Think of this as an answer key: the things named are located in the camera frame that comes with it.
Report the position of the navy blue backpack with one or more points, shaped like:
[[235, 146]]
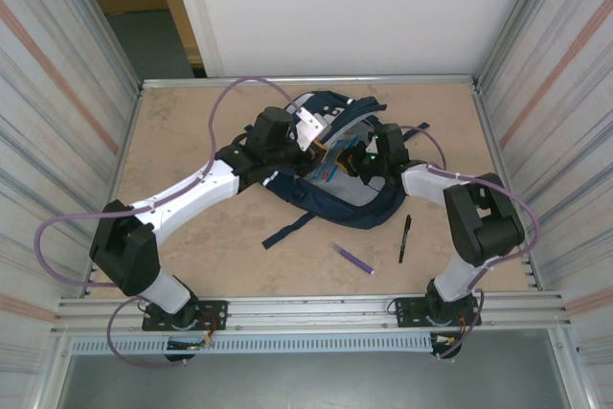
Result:
[[345, 210]]

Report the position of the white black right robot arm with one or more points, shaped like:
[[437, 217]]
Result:
[[479, 217]]

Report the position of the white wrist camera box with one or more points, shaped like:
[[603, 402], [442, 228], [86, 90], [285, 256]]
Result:
[[311, 126], [372, 144]]

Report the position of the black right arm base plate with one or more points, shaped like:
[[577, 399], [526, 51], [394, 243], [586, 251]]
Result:
[[407, 313]]

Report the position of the wide aluminium mounting rail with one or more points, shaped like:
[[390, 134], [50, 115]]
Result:
[[311, 313]]

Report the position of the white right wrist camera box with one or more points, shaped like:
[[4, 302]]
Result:
[[372, 144]]

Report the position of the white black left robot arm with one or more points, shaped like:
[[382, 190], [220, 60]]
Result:
[[191, 193]]

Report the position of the aluminium table edge rail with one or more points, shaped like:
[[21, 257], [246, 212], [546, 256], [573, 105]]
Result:
[[124, 141], [491, 141], [191, 82]]

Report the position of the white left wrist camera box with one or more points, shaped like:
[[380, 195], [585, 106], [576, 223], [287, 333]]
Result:
[[311, 126]]

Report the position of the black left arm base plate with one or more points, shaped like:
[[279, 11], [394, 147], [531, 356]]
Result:
[[215, 313]]

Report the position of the purple pen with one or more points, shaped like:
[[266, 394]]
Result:
[[354, 260]]

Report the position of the black marker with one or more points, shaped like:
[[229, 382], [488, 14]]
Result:
[[405, 239]]

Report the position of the white blue supply packet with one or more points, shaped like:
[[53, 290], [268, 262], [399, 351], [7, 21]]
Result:
[[330, 172]]

